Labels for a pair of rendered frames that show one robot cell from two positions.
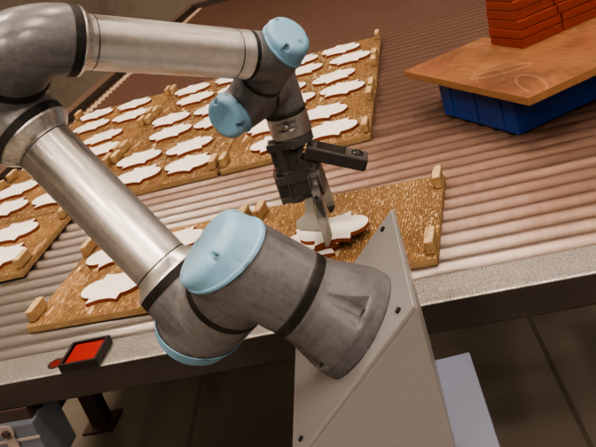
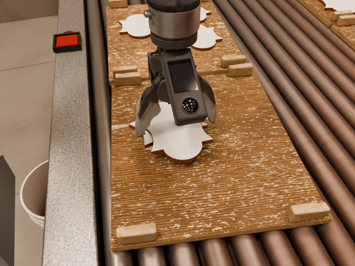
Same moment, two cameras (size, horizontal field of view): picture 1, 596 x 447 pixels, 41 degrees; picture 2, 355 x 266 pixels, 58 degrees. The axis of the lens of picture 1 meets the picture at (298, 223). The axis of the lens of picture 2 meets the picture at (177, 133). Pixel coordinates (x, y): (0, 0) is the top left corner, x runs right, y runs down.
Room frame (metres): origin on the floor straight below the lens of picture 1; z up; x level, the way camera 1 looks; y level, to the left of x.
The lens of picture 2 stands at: (1.19, -0.44, 1.40)
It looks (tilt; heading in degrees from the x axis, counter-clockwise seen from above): 46 degrees down; 63
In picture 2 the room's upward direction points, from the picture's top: straight up
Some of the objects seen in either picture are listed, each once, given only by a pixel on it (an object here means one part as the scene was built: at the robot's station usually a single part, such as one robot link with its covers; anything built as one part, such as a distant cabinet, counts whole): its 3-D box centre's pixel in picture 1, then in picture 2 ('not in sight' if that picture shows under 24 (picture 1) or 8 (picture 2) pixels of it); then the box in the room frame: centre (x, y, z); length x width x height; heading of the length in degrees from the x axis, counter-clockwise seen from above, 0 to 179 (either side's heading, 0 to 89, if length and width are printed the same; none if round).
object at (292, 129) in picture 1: (289, 125); (171, 17); (1.38, -0.04, 1.18); 0.08 x 0.08 x 0.05
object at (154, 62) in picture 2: (298, 166); (173, 61); (1.39, -0.03, 1.10); 0.09 x 0.08 x 0.12; 78
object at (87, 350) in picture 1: (85, 354); (67, 42); (1.29, 0.44, 0.92); 0.06 x 0.06 x 0.01; 76
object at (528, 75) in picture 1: (545, 48); not in sight; (1.83, -0.69, 1.03); 0.50 x 0.50 x 0.02; 16
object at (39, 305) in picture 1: (35, 309); (118, 2); (1.49, 0.56, 0.95); 0.06 x 0.02 x 0.03; 162
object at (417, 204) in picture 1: (338, 232); (199, 140); (1.43, -0.07, 0.93); 0.41 x 0.35 x 0.02; 71
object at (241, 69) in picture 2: (260, 210); (240, 69); (1.62, 0.07, 0.95); 0.06 x 0.02 x 0.03; 161
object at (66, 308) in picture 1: (147, 269); (168, 35); (1.56, 0.33, 0.93); 0.41 x 0.35 x 0.02; 72
